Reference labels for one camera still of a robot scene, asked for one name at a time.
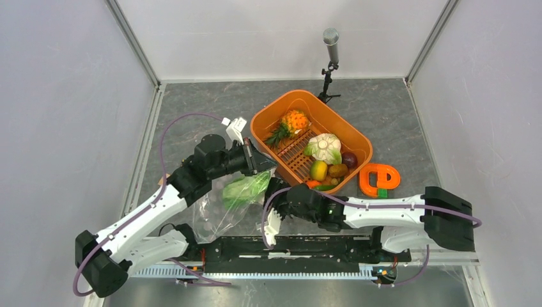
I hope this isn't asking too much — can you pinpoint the clear dotted zip top bag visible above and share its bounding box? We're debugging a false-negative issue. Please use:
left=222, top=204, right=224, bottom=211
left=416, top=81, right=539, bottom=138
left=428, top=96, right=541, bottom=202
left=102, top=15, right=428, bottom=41
left=192, top=172, right=265, bottom=244

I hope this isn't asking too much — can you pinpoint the black microphone tripod stand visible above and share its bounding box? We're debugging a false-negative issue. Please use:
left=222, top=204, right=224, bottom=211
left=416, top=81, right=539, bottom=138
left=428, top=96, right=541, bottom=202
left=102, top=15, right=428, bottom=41
left=318, top=61, right=341, bottom=104

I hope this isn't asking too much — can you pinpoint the small yellow toy fruit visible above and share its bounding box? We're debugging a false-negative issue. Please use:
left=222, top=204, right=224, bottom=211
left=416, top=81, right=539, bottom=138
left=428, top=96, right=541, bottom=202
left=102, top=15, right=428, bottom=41
left=327, top=164, right=349, bottom=178

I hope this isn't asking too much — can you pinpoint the small wooden block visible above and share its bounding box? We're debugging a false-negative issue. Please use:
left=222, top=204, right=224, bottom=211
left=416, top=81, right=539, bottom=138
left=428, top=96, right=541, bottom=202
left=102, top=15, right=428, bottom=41
left=158, top=173, right=170, bottom=186

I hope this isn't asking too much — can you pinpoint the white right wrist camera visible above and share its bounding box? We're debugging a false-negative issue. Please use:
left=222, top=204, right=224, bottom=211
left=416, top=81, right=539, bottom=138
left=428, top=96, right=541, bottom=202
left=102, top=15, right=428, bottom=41
left=259, top=209, right=281, bottom=249

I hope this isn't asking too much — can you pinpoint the grey microphone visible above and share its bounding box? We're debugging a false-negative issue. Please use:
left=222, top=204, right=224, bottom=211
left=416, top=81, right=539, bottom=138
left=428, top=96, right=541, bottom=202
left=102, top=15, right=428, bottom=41
left=323, top=28, right=339, bottom=65

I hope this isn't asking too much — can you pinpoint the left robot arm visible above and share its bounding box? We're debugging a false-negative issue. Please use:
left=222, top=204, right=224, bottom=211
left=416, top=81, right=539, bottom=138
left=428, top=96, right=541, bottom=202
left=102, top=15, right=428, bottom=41
left=72, top=134, right=277, bottom=298

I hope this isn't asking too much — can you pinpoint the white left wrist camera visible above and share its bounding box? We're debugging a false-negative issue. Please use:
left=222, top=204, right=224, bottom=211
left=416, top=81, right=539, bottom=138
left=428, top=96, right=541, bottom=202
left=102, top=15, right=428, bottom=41
left=221, top=117, right=247, bottom=143

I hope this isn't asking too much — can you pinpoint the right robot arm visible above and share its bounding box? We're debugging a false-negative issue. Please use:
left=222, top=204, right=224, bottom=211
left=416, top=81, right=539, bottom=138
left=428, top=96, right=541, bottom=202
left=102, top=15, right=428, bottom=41
left=260, top=178, right=482, bottom=261

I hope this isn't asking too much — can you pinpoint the orange toy carrot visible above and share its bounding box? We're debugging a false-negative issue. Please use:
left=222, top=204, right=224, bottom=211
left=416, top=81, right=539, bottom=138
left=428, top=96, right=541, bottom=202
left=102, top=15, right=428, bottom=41
left=306, top=180, right=321, bottom=189

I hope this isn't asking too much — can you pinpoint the dark red toy fruit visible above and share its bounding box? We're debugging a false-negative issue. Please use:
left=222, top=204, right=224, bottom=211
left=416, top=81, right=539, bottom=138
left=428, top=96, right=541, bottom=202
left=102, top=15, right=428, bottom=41
left=341, top=152, right=358, bottom=169

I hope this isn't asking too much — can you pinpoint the green toy lettuce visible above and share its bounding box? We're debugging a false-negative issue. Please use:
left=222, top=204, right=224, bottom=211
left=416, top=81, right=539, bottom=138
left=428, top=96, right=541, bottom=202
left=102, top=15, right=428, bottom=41
left=222, top=170, right=274, bottom=209

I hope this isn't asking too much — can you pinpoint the yellow green toy mango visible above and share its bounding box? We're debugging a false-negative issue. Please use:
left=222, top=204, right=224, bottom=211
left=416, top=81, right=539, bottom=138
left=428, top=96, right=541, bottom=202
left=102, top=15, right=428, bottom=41
left=309, top=161, right=328, bottom=182

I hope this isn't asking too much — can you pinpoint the orange plastic basket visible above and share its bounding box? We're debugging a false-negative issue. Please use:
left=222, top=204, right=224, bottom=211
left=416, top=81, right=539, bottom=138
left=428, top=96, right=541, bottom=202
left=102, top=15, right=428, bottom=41
left=251, top=90, right=373, bottom=194

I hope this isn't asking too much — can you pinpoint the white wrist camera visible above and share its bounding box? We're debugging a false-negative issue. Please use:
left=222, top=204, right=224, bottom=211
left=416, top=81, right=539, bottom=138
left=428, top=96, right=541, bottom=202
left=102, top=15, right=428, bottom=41
left=259, top=209, right=281, bottom=249
left=221, top=117, right=247, bottom=143

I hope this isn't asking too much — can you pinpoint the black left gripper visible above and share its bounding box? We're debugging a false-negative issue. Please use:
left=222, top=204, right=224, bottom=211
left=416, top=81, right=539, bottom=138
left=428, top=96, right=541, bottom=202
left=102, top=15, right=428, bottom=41
left=208, top=137, right=279, bottom=180

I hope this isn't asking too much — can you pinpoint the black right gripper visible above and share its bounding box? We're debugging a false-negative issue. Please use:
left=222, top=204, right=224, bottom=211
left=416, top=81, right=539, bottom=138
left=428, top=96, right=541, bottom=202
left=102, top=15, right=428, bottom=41
left=261, top=177, right=318, bottom=224

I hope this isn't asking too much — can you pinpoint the white toy cabbage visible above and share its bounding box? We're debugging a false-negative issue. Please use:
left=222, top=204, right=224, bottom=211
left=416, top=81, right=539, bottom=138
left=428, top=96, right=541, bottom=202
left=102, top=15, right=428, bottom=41
left=303, top=133, right=342, bottom=165

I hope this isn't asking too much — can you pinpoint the green toy cucumber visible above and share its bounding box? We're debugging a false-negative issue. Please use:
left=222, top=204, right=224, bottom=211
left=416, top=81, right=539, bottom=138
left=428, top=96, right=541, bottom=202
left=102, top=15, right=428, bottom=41
left=313, top=185, right=337, bottom=191

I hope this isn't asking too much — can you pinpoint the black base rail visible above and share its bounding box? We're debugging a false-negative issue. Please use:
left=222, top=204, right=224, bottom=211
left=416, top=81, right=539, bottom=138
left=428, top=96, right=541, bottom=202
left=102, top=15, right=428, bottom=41
left=135, top=233, right=481, bottom=283

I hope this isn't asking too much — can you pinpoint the orange toy handle block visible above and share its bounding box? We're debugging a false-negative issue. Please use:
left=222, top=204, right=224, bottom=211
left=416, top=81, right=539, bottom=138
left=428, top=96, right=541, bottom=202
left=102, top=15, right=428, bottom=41
left=359, top=163, right=401, bottom=198

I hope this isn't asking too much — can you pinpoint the orange toy pineapple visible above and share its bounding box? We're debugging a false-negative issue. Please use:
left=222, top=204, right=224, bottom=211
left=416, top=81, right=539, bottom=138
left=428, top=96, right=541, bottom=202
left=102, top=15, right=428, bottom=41
left=264, top=109, right=311, bottom=148

